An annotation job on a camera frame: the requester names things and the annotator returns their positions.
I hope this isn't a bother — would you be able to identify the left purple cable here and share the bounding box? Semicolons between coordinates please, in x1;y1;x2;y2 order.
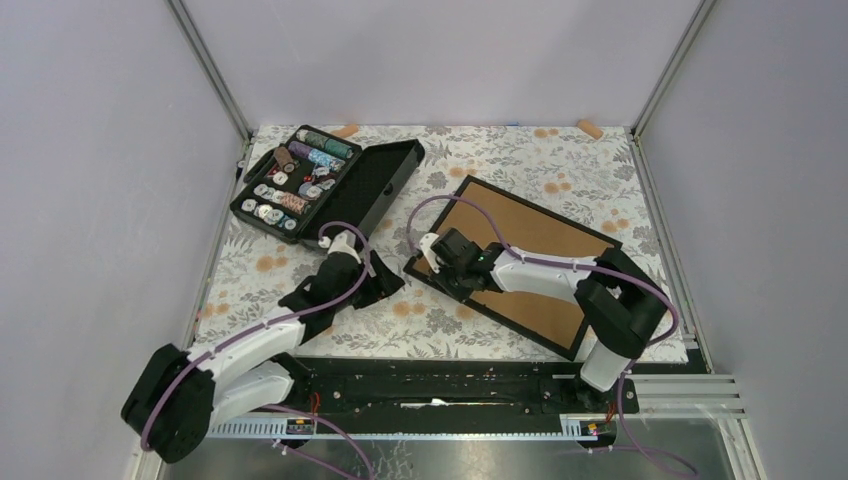
139;221;376;480

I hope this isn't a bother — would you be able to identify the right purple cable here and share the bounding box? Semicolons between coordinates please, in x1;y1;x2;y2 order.
405;194;700;480

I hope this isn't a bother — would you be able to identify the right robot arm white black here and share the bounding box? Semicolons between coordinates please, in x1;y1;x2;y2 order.
419;228;673;412

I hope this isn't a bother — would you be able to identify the left wooden cork piece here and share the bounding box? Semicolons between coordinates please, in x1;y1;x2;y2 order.
331;124;360;138

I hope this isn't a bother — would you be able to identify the black picture frame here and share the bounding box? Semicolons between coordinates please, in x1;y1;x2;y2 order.
402;174;637;363

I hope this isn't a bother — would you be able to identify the wooden cork piece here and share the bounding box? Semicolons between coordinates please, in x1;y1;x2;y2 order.
331;124;360;138
576;119;604;140

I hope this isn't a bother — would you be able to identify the white slotted cable duct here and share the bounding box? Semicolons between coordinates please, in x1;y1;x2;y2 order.
205;415;600;442

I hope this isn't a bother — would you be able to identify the floral patterned table mat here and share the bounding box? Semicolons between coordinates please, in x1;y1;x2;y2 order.
194;126;668;361

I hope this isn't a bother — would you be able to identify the right wooden cork piece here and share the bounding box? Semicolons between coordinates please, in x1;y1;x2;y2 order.
576;119;604;140

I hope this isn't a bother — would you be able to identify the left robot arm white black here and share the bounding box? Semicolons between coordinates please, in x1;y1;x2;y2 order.
120;230;405;463

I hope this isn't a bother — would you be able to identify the purple cable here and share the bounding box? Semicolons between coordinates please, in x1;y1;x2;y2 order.
405;194;700;480
139;221;376;480

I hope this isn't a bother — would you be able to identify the black open poker chip case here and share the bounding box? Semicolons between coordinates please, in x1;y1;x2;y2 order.
229;125;425;247

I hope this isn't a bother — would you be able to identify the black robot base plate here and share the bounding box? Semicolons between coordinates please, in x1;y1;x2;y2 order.
182;354;708;436

